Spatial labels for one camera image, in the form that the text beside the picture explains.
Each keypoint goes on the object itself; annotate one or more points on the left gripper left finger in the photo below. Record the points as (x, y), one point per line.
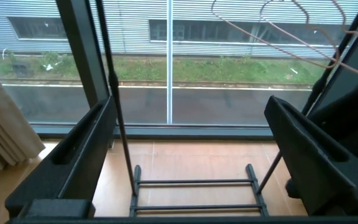
(73, 174)

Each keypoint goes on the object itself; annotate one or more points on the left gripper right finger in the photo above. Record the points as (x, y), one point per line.
(322, 174)

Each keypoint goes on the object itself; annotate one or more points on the black clothes rack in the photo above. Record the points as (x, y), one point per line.
(135, 186)

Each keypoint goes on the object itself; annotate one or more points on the beige curtain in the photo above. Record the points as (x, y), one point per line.
(5, 130)

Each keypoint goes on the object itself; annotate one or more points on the window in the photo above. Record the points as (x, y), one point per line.
(228, 93)

